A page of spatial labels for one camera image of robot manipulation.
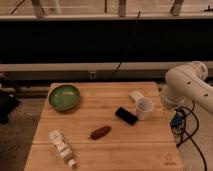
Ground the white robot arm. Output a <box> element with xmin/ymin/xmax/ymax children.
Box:
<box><xmin>160</xmin><ymin>61</ymin><xmax>213</xmax><ymax>115</ymax></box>

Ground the black rectangular block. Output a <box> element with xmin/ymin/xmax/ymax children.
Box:
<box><xmin>115</xmin><ymin>107</ymin><xmax>138</xmax><ymax>125</ymax></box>

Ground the white cylindrical object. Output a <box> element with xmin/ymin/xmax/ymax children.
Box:
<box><xmin>130</xmin><ymin>91</ymin><xmax>143</xmax><ymax>102</ymax></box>

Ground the translucent plastic cup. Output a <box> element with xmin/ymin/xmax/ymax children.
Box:
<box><xmin>135</xmin><ymin>97</ymin><xmax>154</xmax><ymax>120</ymax></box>

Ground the green bowl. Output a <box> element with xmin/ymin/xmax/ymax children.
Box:
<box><xmin>48</xmin><ymin>84</ymin><xmax>80</xmax><ymax>111</ymax></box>

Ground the white plastic bottle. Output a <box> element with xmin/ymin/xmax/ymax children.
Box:
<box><xmin>49</xmin><ymin>130</ymin><xmax>77</xmax><ymax>169</ymax></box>

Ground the black object at left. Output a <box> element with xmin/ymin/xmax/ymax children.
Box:
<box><xmin>0</xmin><ymin>72</ymin><xmax>19</xmax><ymax>124</ymax></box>

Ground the wall power outlet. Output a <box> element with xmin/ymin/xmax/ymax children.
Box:
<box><xmin>89</xmin><ymin>71</ymin><xmax>97</xmax><ymax>79</ymax></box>

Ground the black hanging cable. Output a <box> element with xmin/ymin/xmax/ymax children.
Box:
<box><xmin>108</xmin><ymin>10</ymin><xmax>142</xmax><ymax>80</ymax></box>

